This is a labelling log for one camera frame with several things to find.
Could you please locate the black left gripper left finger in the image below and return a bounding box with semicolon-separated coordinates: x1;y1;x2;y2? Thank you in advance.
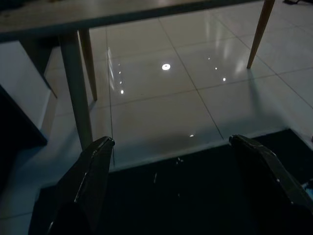
28;136;115;235

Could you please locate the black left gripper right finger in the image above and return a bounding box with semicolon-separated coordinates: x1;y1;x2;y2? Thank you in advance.
228;134;313;235

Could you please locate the black floor mat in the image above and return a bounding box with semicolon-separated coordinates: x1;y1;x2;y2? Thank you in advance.
28;128;313;235

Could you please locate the white low cabinet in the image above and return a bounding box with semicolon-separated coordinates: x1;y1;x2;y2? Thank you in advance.
0;41;58;147

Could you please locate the light wooden table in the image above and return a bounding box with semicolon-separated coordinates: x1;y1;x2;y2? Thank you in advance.
0;0;277;150

